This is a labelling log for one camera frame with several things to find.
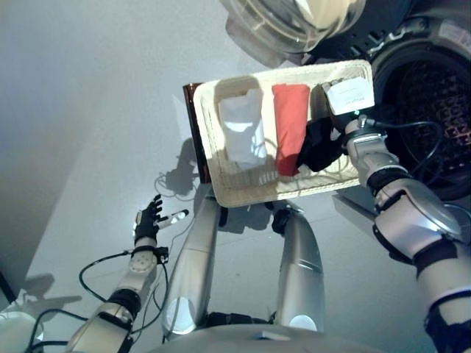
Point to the dark brown glossy stool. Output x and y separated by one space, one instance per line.
195 139

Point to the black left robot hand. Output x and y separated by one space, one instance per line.
145 226

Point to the cream wicker tray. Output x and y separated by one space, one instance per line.
239 187

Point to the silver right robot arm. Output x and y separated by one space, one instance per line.
404 220

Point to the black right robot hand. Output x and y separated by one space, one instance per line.
349 95

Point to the white folded cloth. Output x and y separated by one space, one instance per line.
243 125

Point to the red cloth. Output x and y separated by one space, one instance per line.
289 121

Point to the silver robot torso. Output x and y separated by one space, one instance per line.
239 338

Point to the round glass washer door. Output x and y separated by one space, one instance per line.
279 29

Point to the silver right robot leg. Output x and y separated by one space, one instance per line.
300 264

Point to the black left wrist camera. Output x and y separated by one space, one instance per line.
163 254

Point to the black cloth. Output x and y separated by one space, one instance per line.
320 147

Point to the grey front-load washing machine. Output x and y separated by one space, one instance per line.
423 92

